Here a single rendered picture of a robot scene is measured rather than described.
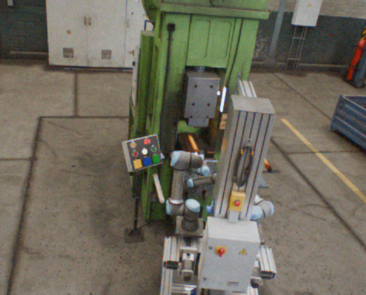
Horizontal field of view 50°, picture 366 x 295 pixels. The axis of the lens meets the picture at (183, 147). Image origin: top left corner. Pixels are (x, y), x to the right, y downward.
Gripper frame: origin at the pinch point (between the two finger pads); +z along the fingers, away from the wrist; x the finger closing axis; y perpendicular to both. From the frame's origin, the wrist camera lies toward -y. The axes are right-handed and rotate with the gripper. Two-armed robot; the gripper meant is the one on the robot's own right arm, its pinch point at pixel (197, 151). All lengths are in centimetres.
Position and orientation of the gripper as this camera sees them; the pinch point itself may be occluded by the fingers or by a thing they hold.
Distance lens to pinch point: 390.8
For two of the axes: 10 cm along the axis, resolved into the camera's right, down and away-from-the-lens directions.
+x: 9.7, -0.1, 2.3
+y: -1.0, 8.8, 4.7
